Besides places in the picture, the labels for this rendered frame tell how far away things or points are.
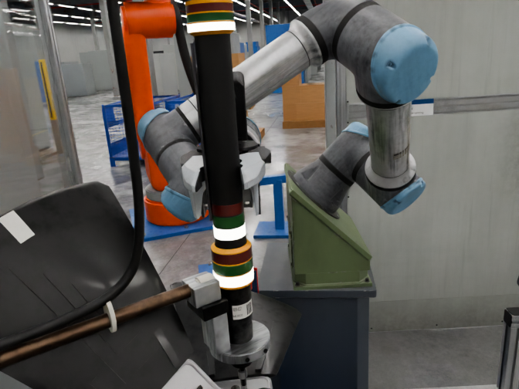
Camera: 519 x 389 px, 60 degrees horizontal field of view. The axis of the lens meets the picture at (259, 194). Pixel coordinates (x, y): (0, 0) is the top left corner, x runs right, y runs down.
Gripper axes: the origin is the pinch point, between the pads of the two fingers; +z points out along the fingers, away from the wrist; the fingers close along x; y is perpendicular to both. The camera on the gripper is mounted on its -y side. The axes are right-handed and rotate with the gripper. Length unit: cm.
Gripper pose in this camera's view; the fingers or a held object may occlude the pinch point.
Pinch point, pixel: (219, 176)
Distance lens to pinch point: 43.2
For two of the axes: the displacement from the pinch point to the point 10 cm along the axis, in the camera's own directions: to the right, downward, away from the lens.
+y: 0.6, 9.5, 3.0
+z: 0.0, 3.0, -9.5
